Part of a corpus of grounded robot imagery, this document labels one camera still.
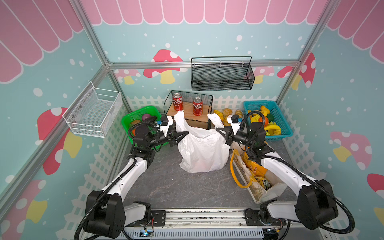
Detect black wire two-tier shelf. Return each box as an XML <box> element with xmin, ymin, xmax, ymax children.
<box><xmin>163</xmin><ymin>90</ymin><xmax>214</xmax><ymax>130</ymax></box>

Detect white plastic grocery bag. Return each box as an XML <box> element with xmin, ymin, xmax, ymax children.
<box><xmin>174</xmin><ymin>111</ymin><xmax>230</xmax><ymax>173</ymax></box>

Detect black mesh wall basket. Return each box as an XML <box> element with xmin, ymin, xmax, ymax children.
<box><xmin>191</xmin><ymin>56</ymin><xmax>256</xmax><ymax>92</ymax></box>

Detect canvas tote bag yellow handles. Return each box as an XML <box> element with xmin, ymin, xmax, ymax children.
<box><xmin>230</xmin><ymin>144</ymin><xmax>287</xmax><ymax>205</ymax></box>

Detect white wire wall basket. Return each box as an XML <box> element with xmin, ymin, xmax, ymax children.
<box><xmin>63</xmin><ymin>82</ymin><xmax>123</xmax><ymax>138</ymax></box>

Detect pale round bread roll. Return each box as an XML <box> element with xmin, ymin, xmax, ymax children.
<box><xmin>223</xmin><ymin>109</ymin><xmax>233</xmax><ymax>117</ymax></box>

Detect orange fruit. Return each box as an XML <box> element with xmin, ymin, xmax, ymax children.
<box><xmin>259</xmin><ymin>117</ymin><xmax>269</xmax><ymax>126</ymax></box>

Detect green plastic basket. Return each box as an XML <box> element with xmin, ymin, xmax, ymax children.
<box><xmin>121</xmin><ymin>106</ymin><xmax>162</xmax><ymax>145</ymax></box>

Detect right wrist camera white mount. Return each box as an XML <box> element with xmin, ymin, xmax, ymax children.
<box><xmin>227</xmin><ymin>115</ymin><xmax>242</xmax><ymax>135</ymax></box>

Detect purple onion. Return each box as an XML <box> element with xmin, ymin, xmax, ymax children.
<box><xmin>142</xmin><ymin>114</ymin><xmax>152</xmax><ymax>121</ymax></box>

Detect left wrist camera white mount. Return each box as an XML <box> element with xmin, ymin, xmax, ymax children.
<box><xmin>159</xmin><ymin>116</ymin><xmax>174</xmax><ymax>137</ymax></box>

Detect red cola can left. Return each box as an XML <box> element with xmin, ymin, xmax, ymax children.
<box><xmin>172</xmin><ymin>92</ymin><xmax>184</xmax><ymax>112</ymax></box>

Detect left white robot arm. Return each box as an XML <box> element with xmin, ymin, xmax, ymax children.
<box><xmin>74</xmin><ymin>121</ymin><xmax>188</xmax><ymax>240</ymax></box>

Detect yellow striped bread roll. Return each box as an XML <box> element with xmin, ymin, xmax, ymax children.
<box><xmin>214</xmin><ymin>110</ymin><xmax>224</xmax><ymax>121</ymax></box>

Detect red cola can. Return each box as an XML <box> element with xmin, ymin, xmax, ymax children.
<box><xmin>192</xmin><ymin>97</ymin><xmax>203</xmax><ymax>116</ymax></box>
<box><xmin>172</xmin><ymin>92</ymin><xmax>184</xmax><ymax>112</ymax></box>

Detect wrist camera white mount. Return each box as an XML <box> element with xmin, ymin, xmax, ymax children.
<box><xmin>159</xmin><ymin>116</ymin><xmax>174</xmax><ymax>137</ymax></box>
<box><xmin>227</xmin><ymin>115</ymin><xmax>242</xmax><ymax>135</ymax></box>

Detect teal plastic basket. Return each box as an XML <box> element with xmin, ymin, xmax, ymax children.
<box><xmin>243</xmin><ymin>100</ymin><xmax>293</xmax><ymax>141</ymax></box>

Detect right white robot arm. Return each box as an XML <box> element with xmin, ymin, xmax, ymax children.
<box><xmin>216</xmin><ymin>127</ymin><xmax>339</xmax><ymax>230</ymax></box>

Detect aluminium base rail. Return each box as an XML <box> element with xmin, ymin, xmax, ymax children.
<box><xmin>79</xmin><ymin>206</ymin><xmax>310</xmax><ymax>240</ymax></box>

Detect red cola can right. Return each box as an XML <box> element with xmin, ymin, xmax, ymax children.
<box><xmin>192</xmin><ymin>97</ymin><xmax>203</xmax><ymax>116</ymax></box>

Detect small striped croissant right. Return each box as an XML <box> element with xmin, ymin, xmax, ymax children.
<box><xmin>235</xmin><ymin>110</ymin><xmax>244</xmax><ymax>118</ymax></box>

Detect yellow banana bunch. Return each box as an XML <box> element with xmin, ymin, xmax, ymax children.
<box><xmin>251</xmin><ymin>114</ymin><xmax>282</xmax><ymax>136</ymax></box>

